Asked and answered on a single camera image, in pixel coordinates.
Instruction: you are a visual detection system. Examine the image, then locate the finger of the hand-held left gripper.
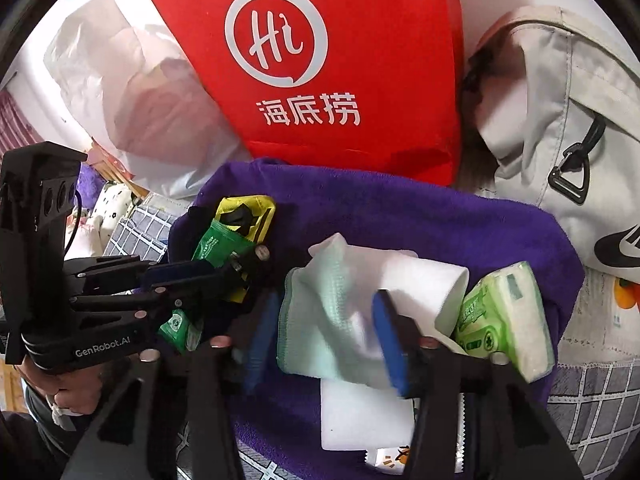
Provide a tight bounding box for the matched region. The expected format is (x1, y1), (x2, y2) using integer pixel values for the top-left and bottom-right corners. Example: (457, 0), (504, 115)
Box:
(64, 244), (272, 292)
(71, 279), (252, 322)

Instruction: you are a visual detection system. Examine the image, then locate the green tissue pack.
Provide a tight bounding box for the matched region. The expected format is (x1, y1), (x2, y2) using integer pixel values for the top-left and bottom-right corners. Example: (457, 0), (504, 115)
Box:
(451, 260), (557, 382)

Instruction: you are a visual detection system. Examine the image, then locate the purple towel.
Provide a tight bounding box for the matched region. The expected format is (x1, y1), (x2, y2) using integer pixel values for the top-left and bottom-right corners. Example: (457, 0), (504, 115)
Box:
(167, 157), (586, 480)

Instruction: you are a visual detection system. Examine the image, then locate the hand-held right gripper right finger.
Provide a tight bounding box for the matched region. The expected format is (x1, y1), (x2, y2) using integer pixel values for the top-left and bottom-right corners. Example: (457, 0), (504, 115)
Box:
(371, 289), (586, 480)

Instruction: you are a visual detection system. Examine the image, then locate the person's left hand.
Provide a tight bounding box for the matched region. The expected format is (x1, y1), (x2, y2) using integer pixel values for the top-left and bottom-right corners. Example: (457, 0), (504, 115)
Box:
(16, 354), (137, 413)

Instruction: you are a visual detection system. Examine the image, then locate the beige sling bag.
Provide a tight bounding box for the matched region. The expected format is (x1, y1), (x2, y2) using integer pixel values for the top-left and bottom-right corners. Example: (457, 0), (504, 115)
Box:
(460, 5), (640, 288)

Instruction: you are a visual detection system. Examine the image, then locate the white green-edged cloth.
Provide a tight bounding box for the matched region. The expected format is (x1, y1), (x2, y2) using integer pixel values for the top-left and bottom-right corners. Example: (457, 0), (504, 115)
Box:
(276, 232), (471, 392)

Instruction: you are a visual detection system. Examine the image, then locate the white black patterned pillow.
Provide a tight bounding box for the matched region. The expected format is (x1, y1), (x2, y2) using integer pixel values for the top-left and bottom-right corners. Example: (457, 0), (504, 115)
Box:
(92, 182), (136, 256)

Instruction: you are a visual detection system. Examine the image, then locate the striped pink curtain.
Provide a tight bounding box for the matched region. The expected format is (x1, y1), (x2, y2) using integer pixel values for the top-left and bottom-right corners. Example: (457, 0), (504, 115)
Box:
(0, 91), (43, 153)

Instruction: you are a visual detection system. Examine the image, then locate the white plastic shopping bag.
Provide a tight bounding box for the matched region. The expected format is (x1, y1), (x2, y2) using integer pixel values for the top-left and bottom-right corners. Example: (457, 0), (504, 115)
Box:
(42, 0), (253, 201)

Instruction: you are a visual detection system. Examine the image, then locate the person's left forearm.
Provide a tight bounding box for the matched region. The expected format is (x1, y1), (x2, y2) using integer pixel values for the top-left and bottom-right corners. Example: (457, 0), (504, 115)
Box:
(0, 385), (93, 480)

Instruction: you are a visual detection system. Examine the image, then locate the white orange printed cloth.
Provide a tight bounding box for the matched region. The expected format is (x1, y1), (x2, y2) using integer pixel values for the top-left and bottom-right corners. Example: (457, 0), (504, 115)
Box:
(555, 265), (640, 368)

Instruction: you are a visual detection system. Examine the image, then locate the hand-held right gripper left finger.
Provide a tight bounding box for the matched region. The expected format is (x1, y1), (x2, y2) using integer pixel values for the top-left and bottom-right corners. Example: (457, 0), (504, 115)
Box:
(60, 290), (283, 480)

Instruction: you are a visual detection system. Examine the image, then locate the red paper bag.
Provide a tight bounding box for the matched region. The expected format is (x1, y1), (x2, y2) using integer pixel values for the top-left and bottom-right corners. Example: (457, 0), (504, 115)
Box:
(145, 0), (466, 188)

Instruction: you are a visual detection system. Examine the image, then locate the purple plush toy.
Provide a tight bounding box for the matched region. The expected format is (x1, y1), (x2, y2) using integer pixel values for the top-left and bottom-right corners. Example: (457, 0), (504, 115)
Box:
(77, 162), (103, 211)

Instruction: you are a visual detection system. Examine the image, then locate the yellow black mesh pouch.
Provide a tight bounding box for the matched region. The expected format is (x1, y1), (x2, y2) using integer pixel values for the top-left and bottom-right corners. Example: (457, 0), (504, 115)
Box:
(214, 194), (277, 263)

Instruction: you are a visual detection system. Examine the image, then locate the white tomato snack packet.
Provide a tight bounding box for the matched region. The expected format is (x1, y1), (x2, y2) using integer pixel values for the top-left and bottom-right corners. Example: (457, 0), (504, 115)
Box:
(319, 376), (417, 454)

